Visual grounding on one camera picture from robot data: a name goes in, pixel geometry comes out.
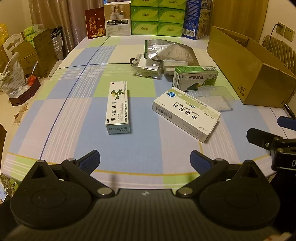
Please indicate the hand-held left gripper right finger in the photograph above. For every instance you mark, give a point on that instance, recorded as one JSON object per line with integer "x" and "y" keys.
{"x": 199, "y": 159}

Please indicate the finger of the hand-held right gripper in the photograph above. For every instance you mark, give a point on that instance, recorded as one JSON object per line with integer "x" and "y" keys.
{"x": 259, "y": 136}
{"x": 286, "y": 122}

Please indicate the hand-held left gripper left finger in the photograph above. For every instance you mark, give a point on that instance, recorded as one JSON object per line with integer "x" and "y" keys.
{"x": 90, "y": 160}

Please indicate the clear plastic case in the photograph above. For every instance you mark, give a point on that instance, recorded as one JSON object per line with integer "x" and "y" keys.
{"x": 216, "y": 99}

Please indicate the brown cardboard box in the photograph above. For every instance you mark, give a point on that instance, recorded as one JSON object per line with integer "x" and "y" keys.
{"x": 242, "y": 69}

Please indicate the green white small box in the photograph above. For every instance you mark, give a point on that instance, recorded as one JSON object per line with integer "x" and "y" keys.
{"x": 196, "y": 77}

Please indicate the checked cloth desktop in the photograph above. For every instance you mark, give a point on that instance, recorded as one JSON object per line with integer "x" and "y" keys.
{"x": 76, "y": 129}

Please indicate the black curved bar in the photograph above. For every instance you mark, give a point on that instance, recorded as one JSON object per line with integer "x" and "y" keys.
{"x": 290, "y": 110}

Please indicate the white flat medicine box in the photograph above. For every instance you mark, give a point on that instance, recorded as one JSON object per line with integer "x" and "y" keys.
{"x": 185, "y": 112}

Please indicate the long white green ointment box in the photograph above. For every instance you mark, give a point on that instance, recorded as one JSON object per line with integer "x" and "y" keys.
{"x": 116, "y": 109}

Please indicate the quilted beige chair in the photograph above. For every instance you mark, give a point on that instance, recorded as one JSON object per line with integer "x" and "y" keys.
{"x": 277, "y": 47}

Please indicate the brown wooden tray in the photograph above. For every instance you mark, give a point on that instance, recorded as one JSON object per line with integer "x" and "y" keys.
{"x": 23, "y": 97}

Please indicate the white power adapter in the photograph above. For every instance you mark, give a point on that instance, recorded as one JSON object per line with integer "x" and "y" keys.
{"x": 173, "y": 66}

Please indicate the small orange object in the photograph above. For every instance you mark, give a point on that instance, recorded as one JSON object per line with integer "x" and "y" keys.
{"x": 32, "y": 80}

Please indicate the clear plastic packet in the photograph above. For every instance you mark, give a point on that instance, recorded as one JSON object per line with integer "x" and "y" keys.
{"x": 148, "y": 69}

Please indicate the silver foil bag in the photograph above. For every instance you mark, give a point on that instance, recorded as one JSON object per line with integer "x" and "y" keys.
{"x": 171, "y": 51}

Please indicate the yellow wooden door panel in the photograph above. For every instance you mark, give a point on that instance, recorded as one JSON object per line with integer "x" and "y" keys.
{"x": 238, "y": 14}

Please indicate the olive brown carton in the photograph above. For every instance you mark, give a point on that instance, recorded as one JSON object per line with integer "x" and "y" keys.
{"x": 44, "y": 51}

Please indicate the stack of metal basins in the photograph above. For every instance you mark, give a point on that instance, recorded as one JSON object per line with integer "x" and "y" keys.
{"x": 57, "y": 44}

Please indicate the blue milk carton box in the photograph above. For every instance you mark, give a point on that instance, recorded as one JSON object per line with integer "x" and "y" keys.
{"x": 192, "y": 20}

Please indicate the red gift box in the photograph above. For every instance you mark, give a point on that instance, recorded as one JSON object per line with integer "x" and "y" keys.
{"x": 95, "y": 23}

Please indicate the white carved board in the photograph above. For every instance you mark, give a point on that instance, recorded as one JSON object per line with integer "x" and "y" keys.
{"x": 12, "y": 41}

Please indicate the white product box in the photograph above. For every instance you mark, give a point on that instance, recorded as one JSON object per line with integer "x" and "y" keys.
{"x": 116, "y": 20}

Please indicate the green tissue pack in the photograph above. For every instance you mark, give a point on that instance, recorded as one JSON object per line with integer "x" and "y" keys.
{"x": 32, "y": 30}

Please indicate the stack of green tissue boxes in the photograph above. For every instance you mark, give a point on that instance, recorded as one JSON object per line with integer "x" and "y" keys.
{"x": 157, "y": 16}

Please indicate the brown patterned curtain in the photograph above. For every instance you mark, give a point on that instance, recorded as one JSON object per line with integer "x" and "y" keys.
{"x": 57, "y": 14}

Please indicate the yellow plastic bag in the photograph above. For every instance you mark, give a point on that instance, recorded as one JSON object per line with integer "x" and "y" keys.
{"x": 2, "y": 33}

